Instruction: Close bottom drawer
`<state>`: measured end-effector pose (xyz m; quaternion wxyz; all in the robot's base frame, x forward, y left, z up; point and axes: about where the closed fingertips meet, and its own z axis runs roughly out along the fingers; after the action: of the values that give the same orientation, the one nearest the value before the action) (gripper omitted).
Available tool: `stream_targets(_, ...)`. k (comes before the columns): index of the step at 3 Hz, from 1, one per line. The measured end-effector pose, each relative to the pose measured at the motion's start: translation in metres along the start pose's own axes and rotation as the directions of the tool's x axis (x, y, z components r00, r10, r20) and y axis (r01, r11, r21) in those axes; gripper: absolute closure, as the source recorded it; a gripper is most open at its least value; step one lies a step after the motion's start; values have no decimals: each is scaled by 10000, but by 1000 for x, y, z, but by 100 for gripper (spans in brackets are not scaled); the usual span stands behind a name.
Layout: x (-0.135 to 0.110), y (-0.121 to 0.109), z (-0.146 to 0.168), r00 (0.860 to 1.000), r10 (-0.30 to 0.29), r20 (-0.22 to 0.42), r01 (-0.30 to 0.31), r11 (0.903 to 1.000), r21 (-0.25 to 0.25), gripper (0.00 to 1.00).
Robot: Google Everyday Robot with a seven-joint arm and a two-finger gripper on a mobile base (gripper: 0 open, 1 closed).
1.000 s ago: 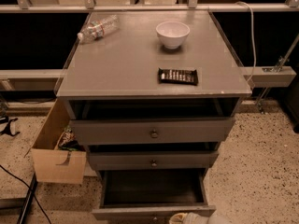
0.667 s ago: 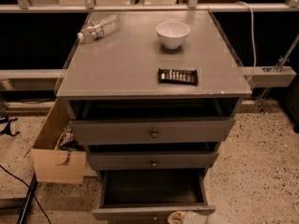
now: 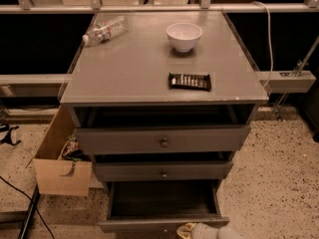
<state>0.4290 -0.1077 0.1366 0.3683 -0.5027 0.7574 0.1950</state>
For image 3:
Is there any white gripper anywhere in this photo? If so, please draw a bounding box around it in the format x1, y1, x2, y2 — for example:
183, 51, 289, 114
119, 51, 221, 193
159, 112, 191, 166
176, 223, 218, 239

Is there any grey drawer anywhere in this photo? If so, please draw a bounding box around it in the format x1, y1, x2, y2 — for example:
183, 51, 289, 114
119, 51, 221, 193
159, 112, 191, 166
94, 161, 233, 182
100, 180, 229, 232
74, 125, 250, 155

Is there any grey drawer cabinet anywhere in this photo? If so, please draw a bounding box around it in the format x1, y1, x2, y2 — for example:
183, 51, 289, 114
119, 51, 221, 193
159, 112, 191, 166
60, 10, 270, 184

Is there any cardboard box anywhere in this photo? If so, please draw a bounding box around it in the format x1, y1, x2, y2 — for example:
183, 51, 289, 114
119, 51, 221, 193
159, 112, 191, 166
33, 107, 92, 196

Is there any snack bag in box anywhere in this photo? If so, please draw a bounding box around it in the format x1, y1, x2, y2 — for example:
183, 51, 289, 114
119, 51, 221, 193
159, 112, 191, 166
59, 134, 85, 161

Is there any dark chocolate bar wrapper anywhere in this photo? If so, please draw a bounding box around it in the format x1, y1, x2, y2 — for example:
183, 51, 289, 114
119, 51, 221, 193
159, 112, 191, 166
168, 73, 211, 92

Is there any white bowl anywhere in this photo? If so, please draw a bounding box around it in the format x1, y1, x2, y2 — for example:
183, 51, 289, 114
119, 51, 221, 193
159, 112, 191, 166
166, 23, 202, 53

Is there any black clip on floor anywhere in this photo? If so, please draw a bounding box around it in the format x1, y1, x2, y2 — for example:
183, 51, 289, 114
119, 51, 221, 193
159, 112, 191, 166
0, 123, 21, 146

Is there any clear plastic water bottle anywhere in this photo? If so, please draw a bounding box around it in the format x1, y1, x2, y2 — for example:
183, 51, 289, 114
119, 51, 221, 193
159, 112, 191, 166
83, 16, 128, 47

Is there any black floor cable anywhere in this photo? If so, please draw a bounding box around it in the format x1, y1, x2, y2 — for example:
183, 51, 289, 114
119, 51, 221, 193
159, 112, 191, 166
0, 175, 56, 239

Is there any white cable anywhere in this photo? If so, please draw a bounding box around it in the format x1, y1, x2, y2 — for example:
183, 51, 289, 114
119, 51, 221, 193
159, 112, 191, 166
251, 1, 275, 89

